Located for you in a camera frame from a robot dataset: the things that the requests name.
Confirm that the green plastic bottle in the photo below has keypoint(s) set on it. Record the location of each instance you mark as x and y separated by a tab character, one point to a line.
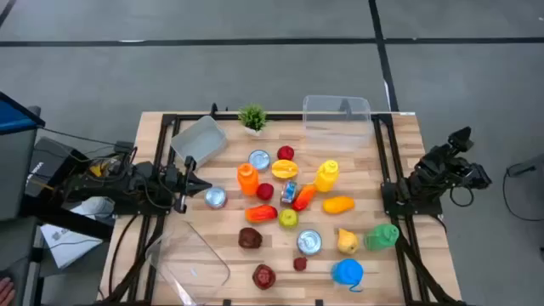
382	237

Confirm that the orange plastic bottle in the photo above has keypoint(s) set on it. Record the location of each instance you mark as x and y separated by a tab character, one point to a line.
247	180

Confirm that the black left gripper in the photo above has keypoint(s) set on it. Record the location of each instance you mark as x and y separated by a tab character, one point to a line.
187	187

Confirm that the grey plastic bin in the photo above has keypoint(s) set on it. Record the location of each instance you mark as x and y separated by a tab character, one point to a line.
199	140

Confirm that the clear plastic tub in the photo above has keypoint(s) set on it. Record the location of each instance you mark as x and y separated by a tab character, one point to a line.
336	123
191	263

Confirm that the yellow power connector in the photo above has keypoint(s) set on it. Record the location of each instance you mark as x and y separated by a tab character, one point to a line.
97	170

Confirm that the dark brown wrinkled fruit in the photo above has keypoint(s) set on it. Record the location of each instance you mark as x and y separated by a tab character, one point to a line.
250	238

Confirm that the orange yellow mango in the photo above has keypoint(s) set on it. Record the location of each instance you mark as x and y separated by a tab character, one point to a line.
338	205

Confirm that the green apple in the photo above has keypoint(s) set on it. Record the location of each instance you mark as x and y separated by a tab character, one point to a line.
288	218

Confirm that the black computer case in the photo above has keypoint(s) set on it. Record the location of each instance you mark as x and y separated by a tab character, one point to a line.
49	154

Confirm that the small blue labelled can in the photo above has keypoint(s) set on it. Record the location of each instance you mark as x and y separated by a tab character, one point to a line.
289	192

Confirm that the yellow plastic bottle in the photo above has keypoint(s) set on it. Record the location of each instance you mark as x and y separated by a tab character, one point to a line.
326	177

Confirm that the red orange mango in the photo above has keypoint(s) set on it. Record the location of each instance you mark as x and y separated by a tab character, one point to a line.
261	214
304	198

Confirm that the black table-edge camera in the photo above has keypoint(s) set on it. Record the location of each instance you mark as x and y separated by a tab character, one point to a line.
319	303

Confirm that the monitor with blue screen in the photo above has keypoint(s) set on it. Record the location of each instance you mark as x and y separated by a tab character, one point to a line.
17	115

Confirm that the yellow pear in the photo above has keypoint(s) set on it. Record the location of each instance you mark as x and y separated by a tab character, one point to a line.
347	242

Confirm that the black side stand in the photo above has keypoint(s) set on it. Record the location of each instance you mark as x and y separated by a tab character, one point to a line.
64	221

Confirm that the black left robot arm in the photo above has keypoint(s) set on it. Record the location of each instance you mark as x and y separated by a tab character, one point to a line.
127	189

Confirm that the red apple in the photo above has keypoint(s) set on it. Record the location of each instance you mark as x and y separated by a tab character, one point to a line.
264	192
285	153

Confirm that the small dark red fruit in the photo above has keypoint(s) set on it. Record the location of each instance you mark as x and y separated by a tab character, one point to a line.
300	264

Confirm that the white printed carton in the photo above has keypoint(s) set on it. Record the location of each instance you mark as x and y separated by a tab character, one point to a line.
64	248

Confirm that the black aluminium frame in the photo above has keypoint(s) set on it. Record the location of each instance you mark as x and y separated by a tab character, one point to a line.
285	116

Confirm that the blue plastic bottle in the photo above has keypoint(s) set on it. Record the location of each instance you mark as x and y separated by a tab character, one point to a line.
347	272

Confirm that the clear water bottle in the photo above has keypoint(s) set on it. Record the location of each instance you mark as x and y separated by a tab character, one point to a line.
98	207

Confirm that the large silver tin can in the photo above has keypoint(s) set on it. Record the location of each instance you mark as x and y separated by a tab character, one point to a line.
309	242

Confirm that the dark red wrinkled fruit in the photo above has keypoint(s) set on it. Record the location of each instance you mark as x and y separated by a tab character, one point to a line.
264	277

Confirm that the person's hand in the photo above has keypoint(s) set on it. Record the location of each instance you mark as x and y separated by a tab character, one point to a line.
5	293

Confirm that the grey cabinet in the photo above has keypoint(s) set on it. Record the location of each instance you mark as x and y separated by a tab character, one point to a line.
17	178

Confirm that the grey furniture leg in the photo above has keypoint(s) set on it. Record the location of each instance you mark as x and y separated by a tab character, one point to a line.
531	163

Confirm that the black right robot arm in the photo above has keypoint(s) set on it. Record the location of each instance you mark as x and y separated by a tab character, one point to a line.
433	166

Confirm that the small potted green plant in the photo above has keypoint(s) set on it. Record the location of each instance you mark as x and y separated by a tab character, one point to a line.
253	117

